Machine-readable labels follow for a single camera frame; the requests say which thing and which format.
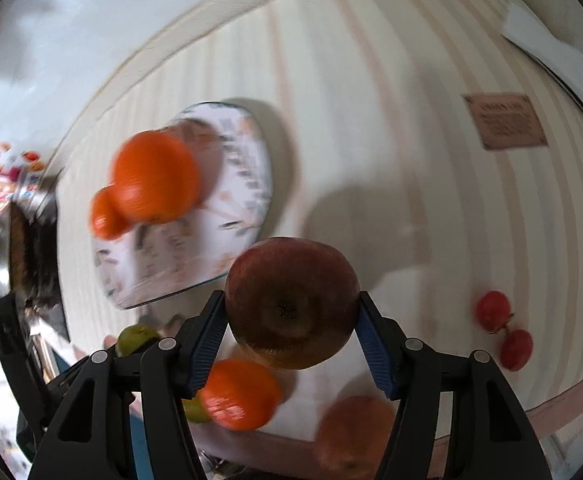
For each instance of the dark red apple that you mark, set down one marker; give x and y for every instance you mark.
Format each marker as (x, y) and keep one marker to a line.
(351, 435)

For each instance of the colourful wall sticker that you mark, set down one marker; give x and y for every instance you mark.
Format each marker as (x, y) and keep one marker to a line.
(1, 180)

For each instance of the brown label patch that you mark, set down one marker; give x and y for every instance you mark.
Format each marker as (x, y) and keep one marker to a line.
(504, 121)

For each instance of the green apple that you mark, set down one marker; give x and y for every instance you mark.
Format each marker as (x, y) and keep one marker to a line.
(134, 340)
(195, 410)

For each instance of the red cherry tomato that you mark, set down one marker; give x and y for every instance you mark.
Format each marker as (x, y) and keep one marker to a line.
(516, 350)
(493, 310)

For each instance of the patterned white oval plate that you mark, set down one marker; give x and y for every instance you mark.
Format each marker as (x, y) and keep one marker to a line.
(171, 260)

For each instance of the large red apple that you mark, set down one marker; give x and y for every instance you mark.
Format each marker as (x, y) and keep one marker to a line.
(291, 285)

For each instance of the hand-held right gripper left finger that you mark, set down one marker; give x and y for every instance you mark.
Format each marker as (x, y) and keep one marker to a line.
(206, 350)

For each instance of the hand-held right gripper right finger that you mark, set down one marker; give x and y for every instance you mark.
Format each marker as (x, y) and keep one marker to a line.
(371, 350)

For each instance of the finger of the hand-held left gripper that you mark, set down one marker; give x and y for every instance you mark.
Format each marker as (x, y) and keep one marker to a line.
(8, 340)

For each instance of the large orange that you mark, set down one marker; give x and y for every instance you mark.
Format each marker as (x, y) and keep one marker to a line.
(156, 177)

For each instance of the black gas stove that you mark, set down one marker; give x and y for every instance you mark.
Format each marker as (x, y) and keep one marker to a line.
(33, 260)

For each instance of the medium orange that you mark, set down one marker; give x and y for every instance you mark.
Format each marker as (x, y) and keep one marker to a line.
(241, 395)

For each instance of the small orange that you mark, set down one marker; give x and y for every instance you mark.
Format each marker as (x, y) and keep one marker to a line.
(105, 217)

